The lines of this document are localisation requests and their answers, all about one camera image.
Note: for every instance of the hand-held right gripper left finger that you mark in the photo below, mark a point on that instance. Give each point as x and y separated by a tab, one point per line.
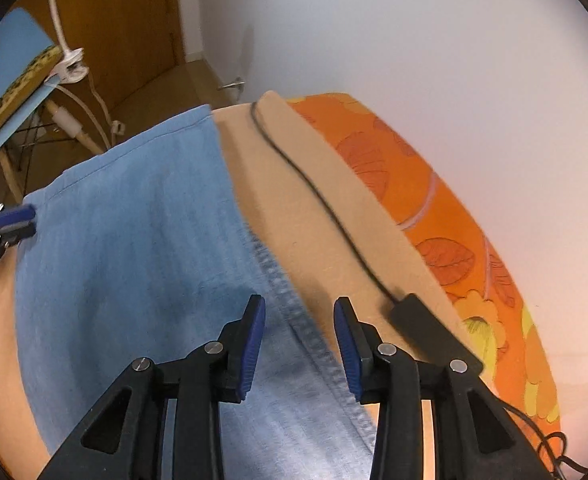
254	345

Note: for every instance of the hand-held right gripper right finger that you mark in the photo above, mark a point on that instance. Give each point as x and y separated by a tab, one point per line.
346	350

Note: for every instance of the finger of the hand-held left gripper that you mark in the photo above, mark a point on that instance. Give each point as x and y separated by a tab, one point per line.
16	215
18	232

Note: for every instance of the blue denim pants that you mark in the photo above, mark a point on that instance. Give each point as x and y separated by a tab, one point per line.
123	260

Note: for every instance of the leopard print cloth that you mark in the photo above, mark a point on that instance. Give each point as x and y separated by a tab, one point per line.
18	95

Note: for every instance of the beige blanket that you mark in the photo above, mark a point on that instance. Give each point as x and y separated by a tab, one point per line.
284	185

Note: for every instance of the blue chair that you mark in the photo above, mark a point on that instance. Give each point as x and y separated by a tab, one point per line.
8	45

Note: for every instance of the orange floral bedsheet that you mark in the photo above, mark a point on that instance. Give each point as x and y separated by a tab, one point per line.
424	185

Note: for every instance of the white clip lamp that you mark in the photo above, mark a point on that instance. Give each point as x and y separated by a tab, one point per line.
56	15

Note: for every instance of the wooden door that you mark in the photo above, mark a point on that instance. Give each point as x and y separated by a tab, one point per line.
123	15

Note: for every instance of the metal door stopper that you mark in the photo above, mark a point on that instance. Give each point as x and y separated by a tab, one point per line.
233	83

